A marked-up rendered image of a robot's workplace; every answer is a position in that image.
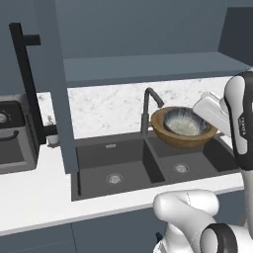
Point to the dark grey sink tap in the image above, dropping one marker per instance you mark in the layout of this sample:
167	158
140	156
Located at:
144	115

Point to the dark grey toaster oven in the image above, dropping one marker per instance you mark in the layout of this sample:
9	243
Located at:
15	151

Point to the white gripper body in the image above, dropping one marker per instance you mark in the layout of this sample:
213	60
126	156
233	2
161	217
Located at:
210	108

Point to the blue-grey closed wall cabinet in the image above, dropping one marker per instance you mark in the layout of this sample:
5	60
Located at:
10	59

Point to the dark grey double sink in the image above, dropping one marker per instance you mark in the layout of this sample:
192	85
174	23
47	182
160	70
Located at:
115	164

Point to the blue-grey open cabinet door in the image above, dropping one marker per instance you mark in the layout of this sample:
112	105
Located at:
54	82

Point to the brown bowl with blue inside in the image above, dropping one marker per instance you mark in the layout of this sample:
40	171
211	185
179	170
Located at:
171	131

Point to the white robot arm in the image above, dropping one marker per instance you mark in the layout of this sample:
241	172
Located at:
184	205

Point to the blue-grey open wall cabinet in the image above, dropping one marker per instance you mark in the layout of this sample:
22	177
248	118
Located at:
141	39

